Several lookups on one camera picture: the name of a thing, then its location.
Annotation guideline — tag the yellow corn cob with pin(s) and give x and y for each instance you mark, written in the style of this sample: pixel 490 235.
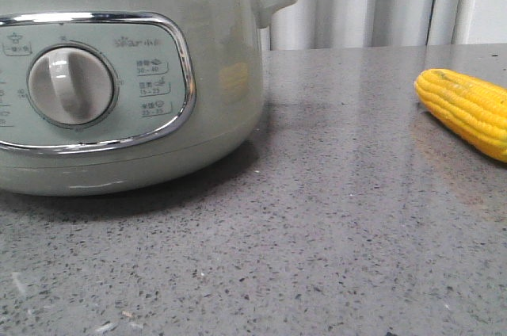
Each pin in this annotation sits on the yellow corn cob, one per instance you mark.
pixel 472 108

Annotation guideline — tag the pale green electric cooking pot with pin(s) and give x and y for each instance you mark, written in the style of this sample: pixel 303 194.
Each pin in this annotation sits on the pale green electric cooking pot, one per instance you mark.
pixel 102 96

